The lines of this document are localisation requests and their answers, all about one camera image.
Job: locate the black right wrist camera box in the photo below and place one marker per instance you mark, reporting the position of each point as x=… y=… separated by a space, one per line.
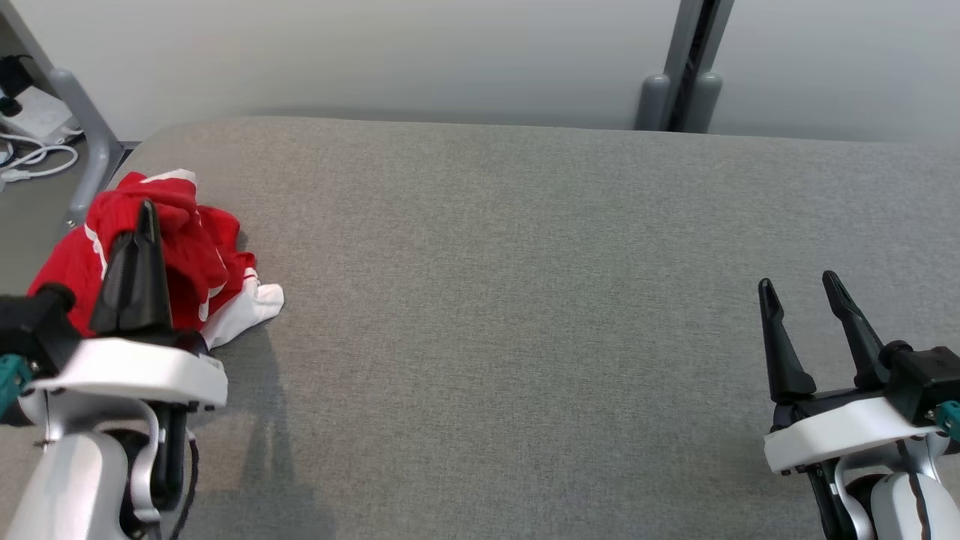
x=926 y=379

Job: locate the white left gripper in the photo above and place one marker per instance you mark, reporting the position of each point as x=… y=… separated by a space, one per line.
x=127 y=371

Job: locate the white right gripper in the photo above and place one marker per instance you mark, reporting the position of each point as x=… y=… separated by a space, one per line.
x=840 y=435

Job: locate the grey metal desk leg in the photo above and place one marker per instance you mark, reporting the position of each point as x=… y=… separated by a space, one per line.
x=90 y=127

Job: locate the black power plug adapter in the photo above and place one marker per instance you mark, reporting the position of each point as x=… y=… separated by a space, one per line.
x=13 y=75

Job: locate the grey cylindrical post foot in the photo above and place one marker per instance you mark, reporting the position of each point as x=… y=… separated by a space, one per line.
x=652 y=105
x=705 y=105

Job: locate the white power strip black plug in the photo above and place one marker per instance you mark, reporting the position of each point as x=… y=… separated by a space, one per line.
x=37 y=112

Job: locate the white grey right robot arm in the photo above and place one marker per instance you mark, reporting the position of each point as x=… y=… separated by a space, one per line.
x=900 y=510

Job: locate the grey partition post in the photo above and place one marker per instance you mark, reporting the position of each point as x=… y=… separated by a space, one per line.
x=679 y=45

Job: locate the red white-trimmed shirt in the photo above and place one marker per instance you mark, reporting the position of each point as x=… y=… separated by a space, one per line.
x=195 y=247

